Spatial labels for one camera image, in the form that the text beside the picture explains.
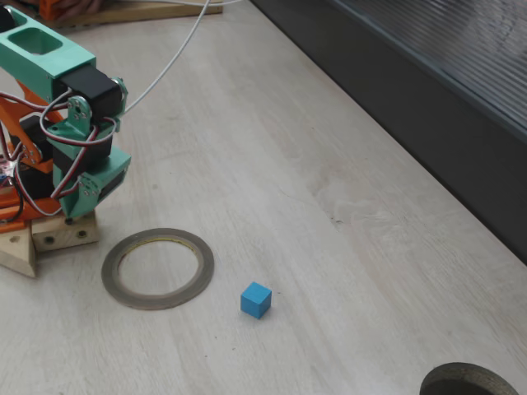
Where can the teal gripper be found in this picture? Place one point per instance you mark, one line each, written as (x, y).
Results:
(83, 197)

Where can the blue cube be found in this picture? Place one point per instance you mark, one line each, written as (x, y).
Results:
(255, 302)

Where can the wooden board under leader arm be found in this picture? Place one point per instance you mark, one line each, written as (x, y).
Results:
(164, 12)

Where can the orange and teal robot arm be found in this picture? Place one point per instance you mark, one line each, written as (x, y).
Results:
(33, 57)

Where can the person's hand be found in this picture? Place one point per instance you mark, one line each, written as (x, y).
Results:
(82, 7)

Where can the short wooden base block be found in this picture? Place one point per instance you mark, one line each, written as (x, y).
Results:
(66, 236)

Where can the grey partition with ribbed glass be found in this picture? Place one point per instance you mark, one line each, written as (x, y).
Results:
(411, 123)

